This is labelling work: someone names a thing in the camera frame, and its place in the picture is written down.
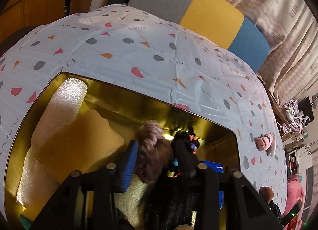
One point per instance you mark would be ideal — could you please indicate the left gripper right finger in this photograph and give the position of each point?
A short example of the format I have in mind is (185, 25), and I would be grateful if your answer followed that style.
(184, 163)

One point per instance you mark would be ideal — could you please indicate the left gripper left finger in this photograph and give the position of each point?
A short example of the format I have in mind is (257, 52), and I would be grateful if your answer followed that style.
(127, 165)

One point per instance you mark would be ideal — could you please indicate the pink striped scrunchie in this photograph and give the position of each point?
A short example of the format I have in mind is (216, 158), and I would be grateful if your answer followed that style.
(155, 152)

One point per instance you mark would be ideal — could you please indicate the green yellow scouring sponge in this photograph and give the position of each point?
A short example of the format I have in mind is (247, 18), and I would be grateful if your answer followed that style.
(218, 169)

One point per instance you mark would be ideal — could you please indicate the black hair piece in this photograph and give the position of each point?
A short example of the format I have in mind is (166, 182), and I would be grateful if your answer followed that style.
(169, 202)

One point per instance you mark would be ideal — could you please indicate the yellow sponge block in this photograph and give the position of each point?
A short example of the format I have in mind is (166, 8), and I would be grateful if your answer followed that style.
(86, 145)

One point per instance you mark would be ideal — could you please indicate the white towel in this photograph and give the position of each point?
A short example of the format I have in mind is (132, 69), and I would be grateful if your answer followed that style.
(36, 185)

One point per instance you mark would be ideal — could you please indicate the brown makeup sponge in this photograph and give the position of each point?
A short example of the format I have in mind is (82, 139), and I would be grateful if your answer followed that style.
(267, 194)

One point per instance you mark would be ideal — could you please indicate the white foam sponge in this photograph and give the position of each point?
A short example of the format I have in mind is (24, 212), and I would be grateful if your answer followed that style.
(272, 148)

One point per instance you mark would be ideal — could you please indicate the pink towel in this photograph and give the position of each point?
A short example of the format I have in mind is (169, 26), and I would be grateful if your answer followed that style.
(264, 142)

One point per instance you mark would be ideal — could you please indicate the pink blanket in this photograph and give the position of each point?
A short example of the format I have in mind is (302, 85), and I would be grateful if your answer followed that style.
(294, 194)

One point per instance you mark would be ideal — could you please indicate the gold metal tin box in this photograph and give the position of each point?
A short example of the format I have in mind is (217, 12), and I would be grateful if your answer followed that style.
(120, 114)

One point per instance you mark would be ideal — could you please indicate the floral clothes pile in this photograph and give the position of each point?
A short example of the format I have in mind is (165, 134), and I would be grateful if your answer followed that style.
(294, 119)

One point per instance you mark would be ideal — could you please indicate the patterned white tablecloth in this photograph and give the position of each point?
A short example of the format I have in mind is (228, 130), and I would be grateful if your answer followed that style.
(139, 51)

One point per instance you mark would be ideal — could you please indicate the grey yellow blue chair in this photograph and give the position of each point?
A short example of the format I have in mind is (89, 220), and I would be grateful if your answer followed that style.
(217, 20)

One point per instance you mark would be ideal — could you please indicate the beige patterned curtain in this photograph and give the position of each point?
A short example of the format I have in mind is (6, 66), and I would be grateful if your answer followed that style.
(290, 29)

